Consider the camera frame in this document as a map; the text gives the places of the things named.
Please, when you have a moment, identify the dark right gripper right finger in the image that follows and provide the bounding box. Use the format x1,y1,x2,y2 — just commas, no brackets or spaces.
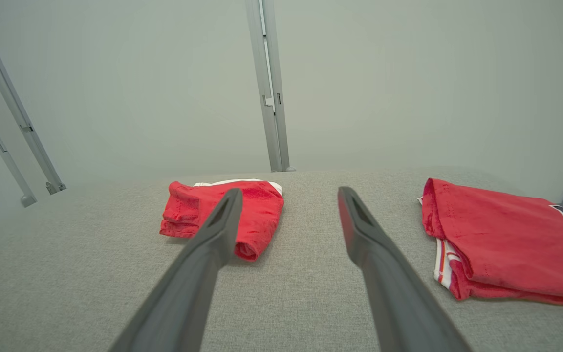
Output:
337,186,474,352

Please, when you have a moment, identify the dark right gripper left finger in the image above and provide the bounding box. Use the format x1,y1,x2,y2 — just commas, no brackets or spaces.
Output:
107,187,244,352

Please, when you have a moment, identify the small red white-trimmed garment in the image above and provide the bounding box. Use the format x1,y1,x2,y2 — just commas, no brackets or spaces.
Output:
159,178,285,262

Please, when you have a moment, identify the red jersey with black print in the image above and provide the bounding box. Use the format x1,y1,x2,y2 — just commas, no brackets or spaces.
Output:
417,177,563,308

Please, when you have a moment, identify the grey post with bracket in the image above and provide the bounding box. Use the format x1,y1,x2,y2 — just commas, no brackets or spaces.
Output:
245,0,297,173

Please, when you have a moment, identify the grey post with hinge foot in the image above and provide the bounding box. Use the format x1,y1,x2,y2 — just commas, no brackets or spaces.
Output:
0,0,67,195

